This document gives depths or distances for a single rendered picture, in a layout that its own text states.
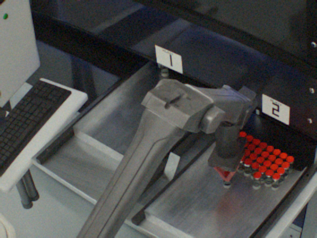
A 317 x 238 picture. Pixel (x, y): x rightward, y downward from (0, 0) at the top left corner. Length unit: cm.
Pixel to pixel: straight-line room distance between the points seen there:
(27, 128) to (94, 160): 30
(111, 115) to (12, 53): 41
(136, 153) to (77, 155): 80
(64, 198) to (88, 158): 110
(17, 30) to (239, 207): 90
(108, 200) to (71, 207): 182
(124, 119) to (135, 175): 86
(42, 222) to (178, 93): 182
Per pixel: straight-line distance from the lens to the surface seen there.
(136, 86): 205
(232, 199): 174
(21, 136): 206
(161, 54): 192
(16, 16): 213
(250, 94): 164
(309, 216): 197
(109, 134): 193
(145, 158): 110
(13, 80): 222
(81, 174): 185
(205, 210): 173
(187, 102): 113
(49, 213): 293
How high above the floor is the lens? 223
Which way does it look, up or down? 44 degrees down
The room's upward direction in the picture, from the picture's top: 7 degrees counter-clockwise
